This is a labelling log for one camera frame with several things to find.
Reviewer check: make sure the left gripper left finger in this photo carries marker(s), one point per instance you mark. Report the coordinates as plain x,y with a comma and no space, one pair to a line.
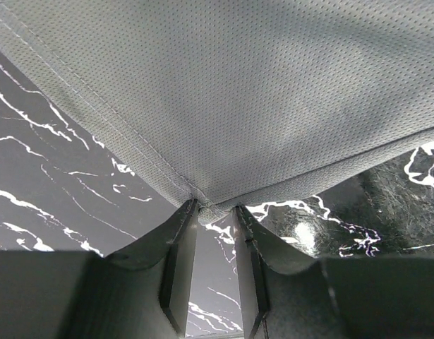
139,291

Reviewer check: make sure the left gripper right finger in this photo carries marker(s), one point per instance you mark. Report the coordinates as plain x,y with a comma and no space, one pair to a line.
286,293

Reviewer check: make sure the grey t shirt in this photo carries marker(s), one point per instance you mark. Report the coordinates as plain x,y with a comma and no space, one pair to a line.
234,102

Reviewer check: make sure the black marble pattern mat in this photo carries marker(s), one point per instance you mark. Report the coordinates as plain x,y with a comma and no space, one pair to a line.
62,189

